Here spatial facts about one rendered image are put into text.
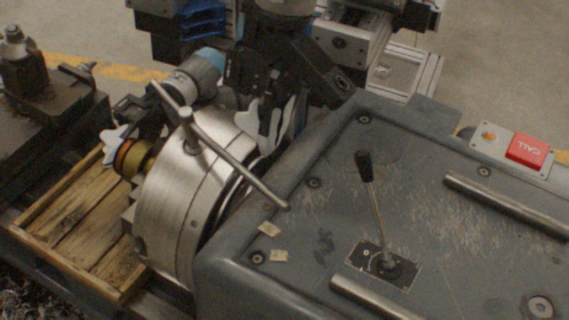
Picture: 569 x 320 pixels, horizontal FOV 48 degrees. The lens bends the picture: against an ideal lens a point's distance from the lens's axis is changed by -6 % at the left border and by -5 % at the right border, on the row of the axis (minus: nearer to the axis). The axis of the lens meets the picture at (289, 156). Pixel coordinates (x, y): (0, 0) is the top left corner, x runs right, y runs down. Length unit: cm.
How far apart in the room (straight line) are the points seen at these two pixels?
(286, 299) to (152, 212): 30
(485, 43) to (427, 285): 277
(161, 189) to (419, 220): 39
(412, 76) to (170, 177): 196
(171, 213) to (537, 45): 289
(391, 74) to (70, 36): 161
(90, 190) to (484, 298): 89
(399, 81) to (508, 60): 84
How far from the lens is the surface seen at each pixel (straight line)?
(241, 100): 146
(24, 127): 152
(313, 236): 89
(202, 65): 137
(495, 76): 335
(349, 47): 149
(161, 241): 105
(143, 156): 118
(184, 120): 97
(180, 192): 101
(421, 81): 282
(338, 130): 104
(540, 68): 352
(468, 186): 97
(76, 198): 146
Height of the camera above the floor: 197
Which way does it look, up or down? 46 degrees down
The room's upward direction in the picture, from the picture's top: 4 degrees clockwise
